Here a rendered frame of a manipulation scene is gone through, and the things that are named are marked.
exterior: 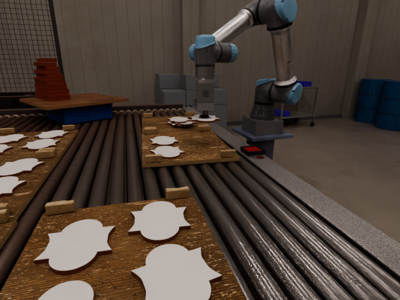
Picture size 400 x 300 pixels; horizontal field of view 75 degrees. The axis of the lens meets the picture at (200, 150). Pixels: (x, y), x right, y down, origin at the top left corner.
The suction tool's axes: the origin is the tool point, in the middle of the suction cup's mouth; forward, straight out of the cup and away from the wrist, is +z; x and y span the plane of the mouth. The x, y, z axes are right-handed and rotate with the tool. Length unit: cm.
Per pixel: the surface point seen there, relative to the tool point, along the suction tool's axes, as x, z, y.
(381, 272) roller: 21, 12, 71
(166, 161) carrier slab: -15.3, 10.7, 17.4
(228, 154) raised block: 7.0, 9.4, 15.8
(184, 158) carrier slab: -9.1, 10.7, 14.5
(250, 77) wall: 159, 2, -444
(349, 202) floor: 156, 103, -99
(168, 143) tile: -14.5, 9.8, -2.0
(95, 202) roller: -34, 13, 41
